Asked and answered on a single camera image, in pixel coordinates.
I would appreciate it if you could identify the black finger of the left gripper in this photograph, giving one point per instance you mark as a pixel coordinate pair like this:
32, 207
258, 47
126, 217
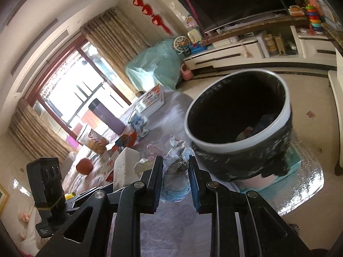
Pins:
75, 202

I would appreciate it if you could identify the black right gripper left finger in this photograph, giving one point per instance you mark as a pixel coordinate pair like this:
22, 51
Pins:
109, 224

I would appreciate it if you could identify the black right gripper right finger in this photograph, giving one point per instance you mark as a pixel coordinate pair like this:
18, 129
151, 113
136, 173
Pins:
242, 224

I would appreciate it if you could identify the clear plastic wrapper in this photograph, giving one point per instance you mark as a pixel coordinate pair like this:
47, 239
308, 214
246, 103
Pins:
176, 154

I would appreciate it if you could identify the red snack box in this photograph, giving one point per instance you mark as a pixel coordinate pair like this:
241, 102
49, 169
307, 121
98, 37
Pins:
125, 140

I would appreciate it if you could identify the black white-rimmed trash bin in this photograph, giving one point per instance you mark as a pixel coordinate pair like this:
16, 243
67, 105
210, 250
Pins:
241, 124

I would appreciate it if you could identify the white tissue box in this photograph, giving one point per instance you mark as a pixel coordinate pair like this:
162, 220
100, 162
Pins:
123, 173

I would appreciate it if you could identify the yellow plastic cup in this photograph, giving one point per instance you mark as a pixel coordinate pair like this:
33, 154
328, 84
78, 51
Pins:
70, 195

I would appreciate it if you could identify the orange round fruit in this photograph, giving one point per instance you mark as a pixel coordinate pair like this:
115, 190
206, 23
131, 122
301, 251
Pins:
84, 166

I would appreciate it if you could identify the left beige curtain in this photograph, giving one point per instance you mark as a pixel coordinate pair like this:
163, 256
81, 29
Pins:
33, 136

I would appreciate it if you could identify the beige curtain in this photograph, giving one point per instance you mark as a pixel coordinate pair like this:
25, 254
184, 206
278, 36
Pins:
33, 136
116, 39

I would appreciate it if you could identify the snack jar with red label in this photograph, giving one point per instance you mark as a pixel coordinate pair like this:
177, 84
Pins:
96, 142

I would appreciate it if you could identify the teal box under bin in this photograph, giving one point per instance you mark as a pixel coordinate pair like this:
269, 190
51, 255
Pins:
286, 165

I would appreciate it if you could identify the grey patterned tablecloth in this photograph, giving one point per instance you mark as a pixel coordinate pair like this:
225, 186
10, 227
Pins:
175, 229

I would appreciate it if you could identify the purple thermos bottle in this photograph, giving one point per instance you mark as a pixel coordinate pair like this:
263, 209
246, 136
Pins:
107, 117

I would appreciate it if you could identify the silver foil mat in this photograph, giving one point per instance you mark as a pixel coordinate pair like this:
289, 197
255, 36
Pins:
286, 193

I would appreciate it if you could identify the red white flat box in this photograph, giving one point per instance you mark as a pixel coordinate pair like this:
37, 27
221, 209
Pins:
149, 102

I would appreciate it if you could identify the teal covered furniture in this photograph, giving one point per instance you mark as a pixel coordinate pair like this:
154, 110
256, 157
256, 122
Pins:
159, 64

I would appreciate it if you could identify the pink kettlebell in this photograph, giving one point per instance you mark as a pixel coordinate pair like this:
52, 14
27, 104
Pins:
186, 73

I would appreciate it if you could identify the right beige curtain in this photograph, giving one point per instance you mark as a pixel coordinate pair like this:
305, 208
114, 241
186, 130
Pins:
116, 39

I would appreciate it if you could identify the ferris wheel toy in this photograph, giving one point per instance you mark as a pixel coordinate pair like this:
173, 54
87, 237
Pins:
181, 45

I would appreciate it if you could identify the white TV cabinet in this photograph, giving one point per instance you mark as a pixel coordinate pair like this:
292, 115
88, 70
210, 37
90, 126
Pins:
318, 51

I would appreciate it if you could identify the red hanging wall decoration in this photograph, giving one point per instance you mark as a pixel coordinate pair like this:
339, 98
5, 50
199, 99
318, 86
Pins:
156, 19

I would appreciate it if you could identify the colourful ring stacker toy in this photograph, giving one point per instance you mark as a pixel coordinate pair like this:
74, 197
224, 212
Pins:
314, 19

